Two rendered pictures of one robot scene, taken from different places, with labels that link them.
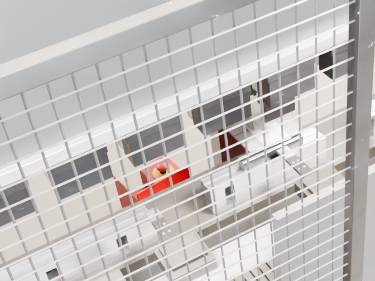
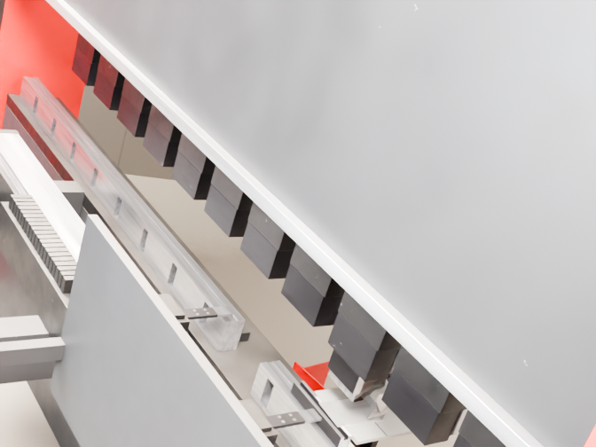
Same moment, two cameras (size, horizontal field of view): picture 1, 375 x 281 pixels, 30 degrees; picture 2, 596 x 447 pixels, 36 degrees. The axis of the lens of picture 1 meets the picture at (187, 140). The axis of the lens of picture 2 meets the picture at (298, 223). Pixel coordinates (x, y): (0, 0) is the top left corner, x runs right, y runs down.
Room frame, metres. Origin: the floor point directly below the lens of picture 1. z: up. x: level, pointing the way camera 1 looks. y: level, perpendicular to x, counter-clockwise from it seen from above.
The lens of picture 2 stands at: (0.76, -1.82, 2.18)
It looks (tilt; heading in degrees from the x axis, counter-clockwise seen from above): 24 degrees down; 71
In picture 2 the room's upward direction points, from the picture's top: 18 degrees clockwise
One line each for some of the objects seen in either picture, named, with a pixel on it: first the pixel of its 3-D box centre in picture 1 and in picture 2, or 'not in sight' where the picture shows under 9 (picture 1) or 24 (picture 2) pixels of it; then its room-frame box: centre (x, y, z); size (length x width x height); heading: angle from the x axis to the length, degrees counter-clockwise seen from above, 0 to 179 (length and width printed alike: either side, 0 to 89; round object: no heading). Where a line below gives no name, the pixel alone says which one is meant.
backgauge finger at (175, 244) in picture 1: (171, 238); (185, 311); (1.20, 0.08, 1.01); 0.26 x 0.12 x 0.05; 21
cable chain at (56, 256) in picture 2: not in sight; (45, 240); (0.85, 0.31, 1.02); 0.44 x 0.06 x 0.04; 111
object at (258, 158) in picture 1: (270, 150); (319, 413); (1.50, -0.23, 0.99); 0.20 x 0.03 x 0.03; 111
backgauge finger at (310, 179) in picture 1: (308, 172); (270, 419); (1.36, -0.31, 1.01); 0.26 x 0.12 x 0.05; 21
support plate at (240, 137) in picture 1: (252, 117); (378, 409); (1.65, -0.21, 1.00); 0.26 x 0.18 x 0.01; 21
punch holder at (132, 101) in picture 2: not in sight; (144, 103); (1.08, 0.83, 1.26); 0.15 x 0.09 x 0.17; 111
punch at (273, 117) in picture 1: (277, 107); (346, 371); (1.51, -0.26, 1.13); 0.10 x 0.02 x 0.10; 111
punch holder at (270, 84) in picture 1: (283, 65); (372, 328); (1.52, -0.28, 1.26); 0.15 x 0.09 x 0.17; 111
